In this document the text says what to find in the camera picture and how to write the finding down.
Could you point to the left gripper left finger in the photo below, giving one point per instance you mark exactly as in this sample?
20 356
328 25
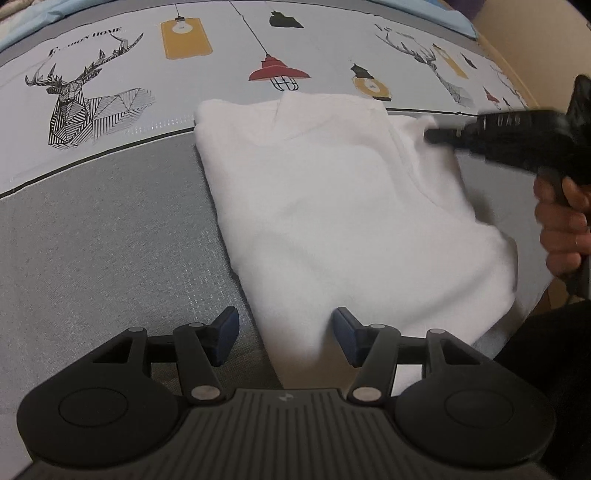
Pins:
200 348

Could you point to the white long-sleeve shirt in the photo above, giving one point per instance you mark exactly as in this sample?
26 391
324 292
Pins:
327 201

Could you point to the light blue cloud sheet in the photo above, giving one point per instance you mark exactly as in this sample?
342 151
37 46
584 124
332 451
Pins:
34 18

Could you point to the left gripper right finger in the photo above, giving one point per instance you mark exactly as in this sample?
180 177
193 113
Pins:
374 351

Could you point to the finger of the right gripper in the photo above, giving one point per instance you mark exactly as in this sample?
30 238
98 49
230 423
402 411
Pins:
452 136

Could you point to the person's right hand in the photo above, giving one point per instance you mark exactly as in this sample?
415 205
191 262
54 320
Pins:
565 234

